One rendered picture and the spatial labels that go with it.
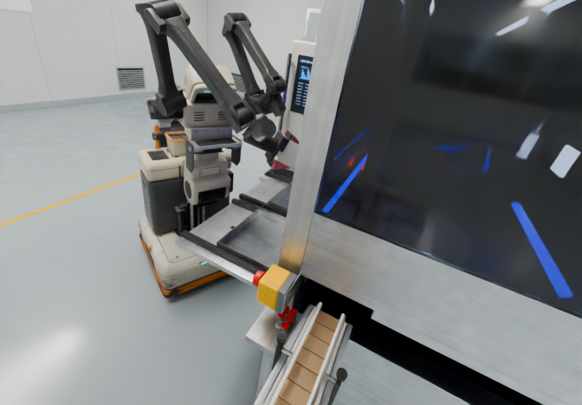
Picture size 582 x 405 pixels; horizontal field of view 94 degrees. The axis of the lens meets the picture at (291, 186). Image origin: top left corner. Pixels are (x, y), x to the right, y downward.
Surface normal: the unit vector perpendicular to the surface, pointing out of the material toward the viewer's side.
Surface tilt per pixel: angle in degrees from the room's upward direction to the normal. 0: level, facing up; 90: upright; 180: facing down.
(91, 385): 0
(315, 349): 0
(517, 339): 90
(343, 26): 90
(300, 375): 0
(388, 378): 90
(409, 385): 90
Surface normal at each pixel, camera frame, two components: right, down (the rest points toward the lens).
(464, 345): -0.44, 0.36
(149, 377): 0.15, -0.87
